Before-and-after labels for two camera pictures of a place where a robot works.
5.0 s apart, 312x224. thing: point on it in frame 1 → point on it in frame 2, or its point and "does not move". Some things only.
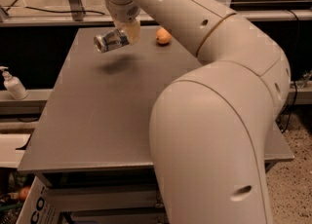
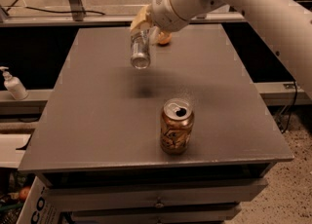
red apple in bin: x=23 y=193 does not move
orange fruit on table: x=163 y=36 does not move
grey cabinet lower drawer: x=142 y=216 does not move
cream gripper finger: x=132 y=28 → x=140 y=17
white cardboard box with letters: x=37 y=207 does not move
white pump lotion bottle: x=14 y=85 does not move
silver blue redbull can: x=110 y=41 → x=140 y=44
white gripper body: x=125 y=12 → x=161 y=11
